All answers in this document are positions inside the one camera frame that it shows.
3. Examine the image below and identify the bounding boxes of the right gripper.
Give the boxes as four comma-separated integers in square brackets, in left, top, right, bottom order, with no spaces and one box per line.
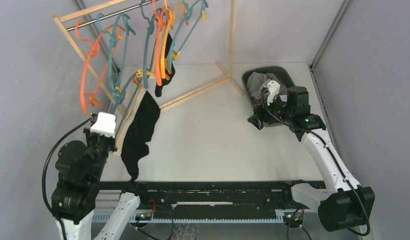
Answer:
[247,91,293,130]

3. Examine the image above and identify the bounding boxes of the black underwear beige waistband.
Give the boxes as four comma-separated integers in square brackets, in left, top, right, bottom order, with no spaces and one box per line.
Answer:
[113,88,161,182]

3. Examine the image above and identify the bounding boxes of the slate blue clip hanger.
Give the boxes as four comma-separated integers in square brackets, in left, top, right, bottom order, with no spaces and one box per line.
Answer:
[109,69,144,114]

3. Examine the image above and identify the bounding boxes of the teal hanger front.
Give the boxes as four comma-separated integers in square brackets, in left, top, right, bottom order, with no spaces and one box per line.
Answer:
[96,12,136,106]

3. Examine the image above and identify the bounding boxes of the teal hanger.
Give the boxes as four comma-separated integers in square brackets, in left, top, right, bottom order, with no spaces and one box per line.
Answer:
[137,0,157,90]
[96,12,136,106]
[166,0,210,70]

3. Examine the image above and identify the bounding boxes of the orange clip hanger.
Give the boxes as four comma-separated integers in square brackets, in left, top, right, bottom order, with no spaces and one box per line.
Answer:
[75,20,109,115]

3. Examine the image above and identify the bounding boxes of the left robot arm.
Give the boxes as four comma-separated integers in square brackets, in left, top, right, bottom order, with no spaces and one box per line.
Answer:
[51,128,150,240]

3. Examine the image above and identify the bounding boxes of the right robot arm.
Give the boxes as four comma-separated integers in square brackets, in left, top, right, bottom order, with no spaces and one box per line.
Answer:
[256,84,375,236]

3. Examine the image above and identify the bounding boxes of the black hanging underwear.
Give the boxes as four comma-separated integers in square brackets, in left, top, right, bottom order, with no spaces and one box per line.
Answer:
[154,34,176,98]

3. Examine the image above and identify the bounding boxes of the orange hanger on rack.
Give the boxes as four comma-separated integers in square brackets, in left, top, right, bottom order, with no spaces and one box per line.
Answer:
[152,0,167,87]

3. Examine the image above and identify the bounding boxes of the teal hanger back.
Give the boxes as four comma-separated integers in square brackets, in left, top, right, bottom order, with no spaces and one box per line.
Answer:
[166,0,210,70]

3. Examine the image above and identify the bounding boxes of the yellow hanger on rack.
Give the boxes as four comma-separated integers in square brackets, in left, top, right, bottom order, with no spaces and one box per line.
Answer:
[159,0,188,79]

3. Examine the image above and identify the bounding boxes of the dark green laundry basket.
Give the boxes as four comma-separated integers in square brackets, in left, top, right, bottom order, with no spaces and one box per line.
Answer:
[241,66,295,111]

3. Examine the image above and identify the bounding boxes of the wooden clothes rack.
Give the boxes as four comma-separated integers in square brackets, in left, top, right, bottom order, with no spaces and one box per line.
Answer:
[51,0,246,157]

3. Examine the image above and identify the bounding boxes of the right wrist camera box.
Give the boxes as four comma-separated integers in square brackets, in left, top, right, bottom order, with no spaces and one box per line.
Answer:
[263,79,281,106]

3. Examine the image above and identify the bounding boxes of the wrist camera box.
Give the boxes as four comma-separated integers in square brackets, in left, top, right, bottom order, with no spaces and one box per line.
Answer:
[90,112,117,138]
[263,79,281,106]

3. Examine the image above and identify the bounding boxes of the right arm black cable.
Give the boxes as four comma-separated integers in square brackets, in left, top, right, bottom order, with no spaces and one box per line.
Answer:
[260,87,372,237]

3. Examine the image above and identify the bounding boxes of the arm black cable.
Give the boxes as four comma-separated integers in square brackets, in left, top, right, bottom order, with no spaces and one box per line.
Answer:
[41,114,95,240]
[260,87,372,237]

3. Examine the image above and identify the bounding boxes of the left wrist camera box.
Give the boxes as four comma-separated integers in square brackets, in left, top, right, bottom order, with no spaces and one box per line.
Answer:
[90,112,117,138]

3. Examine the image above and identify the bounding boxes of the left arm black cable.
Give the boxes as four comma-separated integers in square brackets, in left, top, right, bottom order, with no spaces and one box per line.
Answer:
[41,114,95,240]

